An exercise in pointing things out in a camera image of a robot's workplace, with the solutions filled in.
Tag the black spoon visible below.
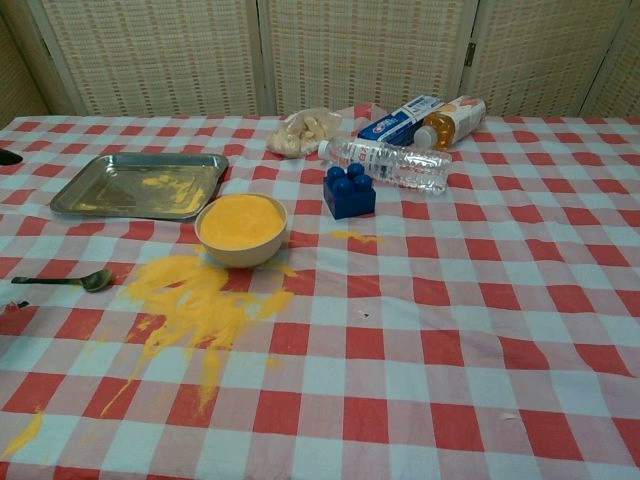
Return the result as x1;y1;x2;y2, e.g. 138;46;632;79
10;268;117;294

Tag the metal tray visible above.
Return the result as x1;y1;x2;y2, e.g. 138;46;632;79
49;153;230;224

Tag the yellow bowl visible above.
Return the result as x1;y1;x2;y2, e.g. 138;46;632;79
194;193;289;269

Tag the large spilled yellow powder pile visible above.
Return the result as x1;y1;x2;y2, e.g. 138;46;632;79
102;252;296;417

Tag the clear bag of snacks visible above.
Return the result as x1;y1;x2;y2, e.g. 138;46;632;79
264;107;344;159

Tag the blue building block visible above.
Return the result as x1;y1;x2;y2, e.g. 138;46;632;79
322;162;377;220

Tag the woven folding screen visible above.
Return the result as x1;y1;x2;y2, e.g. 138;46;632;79
0;0;640;120

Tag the small yellow powder patch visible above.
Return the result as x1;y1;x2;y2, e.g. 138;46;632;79
328;230;384;247

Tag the blue white toothpaste box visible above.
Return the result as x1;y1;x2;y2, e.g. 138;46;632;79
357;95;446;146

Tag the clear plastic water bottle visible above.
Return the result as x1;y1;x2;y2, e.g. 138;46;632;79
318;135;453;196

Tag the orange drink bottle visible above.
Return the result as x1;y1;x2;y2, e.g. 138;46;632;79
413;95;488;151

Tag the red white checkered tablecloth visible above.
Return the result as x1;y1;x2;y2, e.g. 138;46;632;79
0;102;640;480

